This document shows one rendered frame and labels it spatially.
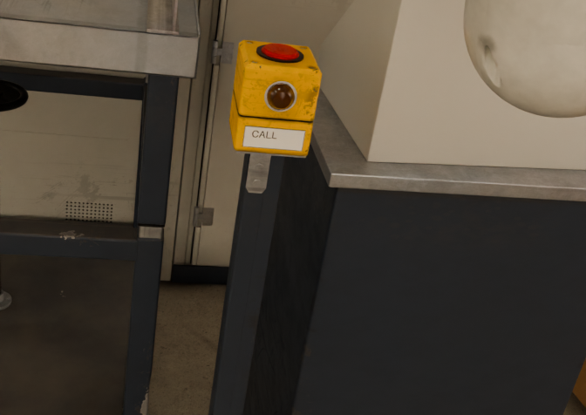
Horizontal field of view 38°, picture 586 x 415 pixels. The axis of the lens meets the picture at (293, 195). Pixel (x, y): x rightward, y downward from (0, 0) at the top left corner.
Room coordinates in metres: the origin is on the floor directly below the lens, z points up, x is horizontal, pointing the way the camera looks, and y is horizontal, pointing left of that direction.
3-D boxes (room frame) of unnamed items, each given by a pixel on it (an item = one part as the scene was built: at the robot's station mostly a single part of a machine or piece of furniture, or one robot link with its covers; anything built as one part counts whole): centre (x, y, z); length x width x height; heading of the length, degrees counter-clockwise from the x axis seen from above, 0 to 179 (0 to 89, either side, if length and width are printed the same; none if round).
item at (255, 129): (0.84, 0.04, 0.85); 0.08 x 0.08 x 0.10; 13
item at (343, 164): (1.12, -0.22, 0.74); 0.46 x 0.36 x 0.02; 104
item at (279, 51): (0.84, 0.04, 0.90); 0.04 x 0.04 x 0.02
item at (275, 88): (0.79, 0.03, 0.87); 0.03 x 0.01 x 0.03; 103
